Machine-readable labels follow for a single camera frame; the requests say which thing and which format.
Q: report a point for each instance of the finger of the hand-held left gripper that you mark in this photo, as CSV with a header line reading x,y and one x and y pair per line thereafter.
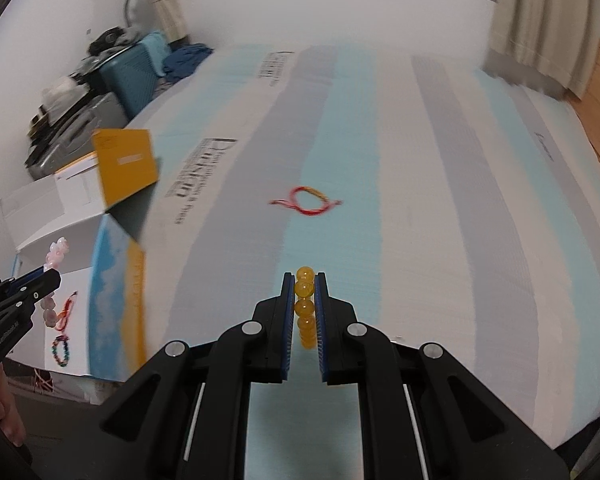
x,y
20,278
35,290

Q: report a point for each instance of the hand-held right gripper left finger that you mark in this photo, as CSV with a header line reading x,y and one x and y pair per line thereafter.
x,y
286,330

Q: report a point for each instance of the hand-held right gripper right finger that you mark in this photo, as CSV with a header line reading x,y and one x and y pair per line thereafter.
x,y
322,330

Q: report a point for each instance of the blue and yellow cardboard box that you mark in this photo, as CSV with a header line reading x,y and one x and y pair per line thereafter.
x,y
115,285

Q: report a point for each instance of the person's left hand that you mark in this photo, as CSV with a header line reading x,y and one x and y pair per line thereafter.
x,y
2,405

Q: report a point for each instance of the yellow and white cardboard box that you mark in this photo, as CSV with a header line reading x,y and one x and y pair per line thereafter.
x,y
127,165

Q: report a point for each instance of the grey suitcase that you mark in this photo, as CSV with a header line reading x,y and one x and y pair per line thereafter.
x,y
80,130

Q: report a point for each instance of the striped bed mattress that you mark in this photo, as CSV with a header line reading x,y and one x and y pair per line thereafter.
x,y
430,185

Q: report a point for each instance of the white plastic bag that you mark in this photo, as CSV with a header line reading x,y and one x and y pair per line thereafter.
x,y
60,90

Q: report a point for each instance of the teal suitcase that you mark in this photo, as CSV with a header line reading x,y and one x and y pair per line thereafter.
x,y
135,77

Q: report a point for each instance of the dark clothes pile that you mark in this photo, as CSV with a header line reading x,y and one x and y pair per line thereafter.
x,y
110,40

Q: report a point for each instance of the dark blue clothing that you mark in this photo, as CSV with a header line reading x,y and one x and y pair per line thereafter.
x,y
185,62

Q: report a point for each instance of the hanging beige curtain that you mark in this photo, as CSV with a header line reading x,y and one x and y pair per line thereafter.
x,y
545,25

